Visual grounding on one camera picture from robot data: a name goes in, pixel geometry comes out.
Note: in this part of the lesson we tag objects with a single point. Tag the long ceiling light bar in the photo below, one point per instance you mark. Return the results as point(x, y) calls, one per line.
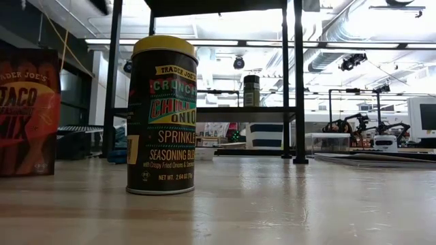
point(340, 45)

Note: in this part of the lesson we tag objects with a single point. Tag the white navy striped box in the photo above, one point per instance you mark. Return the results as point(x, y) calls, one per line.
point(264, 136)

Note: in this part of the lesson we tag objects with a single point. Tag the dark wooden black-framed shelf unit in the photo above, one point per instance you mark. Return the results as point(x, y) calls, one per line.
point(299, 102)

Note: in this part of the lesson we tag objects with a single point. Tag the black gantry frame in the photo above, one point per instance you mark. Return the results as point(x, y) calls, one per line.
point(378, 109)

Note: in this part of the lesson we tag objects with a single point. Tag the blue bag clip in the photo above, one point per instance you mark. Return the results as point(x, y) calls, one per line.
point(117, 157)

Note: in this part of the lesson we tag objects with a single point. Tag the black mesh basket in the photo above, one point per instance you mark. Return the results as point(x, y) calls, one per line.
point(78, 143)

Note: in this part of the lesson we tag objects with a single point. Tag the black ceiling camera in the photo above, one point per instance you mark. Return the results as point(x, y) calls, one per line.
point(128, 66)
point(238, 63)

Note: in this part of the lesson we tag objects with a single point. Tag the black ceiling spotlight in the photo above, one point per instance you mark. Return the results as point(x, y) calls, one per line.
point(352, 61)

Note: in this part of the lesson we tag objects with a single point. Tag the background black robot arm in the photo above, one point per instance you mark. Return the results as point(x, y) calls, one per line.
point(395, 127)
point(344, 126)

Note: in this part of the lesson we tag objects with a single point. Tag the yellow lid seasoning can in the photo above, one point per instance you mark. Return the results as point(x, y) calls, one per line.
point(161, 119)

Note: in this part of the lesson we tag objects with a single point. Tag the orange taco seasoning packet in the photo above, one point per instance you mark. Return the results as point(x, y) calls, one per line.
point(27, 119)

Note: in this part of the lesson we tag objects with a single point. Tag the clear plastic box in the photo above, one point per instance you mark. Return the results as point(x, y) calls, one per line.
point(327, 143)

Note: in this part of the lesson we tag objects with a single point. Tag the dark lid green spice jar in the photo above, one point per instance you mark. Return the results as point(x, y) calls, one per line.
point(251, 92)

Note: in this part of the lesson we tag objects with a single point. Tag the white monitor cabinet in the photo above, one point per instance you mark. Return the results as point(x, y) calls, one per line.
point(422, 119)

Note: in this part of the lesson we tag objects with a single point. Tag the small white machine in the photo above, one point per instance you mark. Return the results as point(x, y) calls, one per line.
point(385, 143)

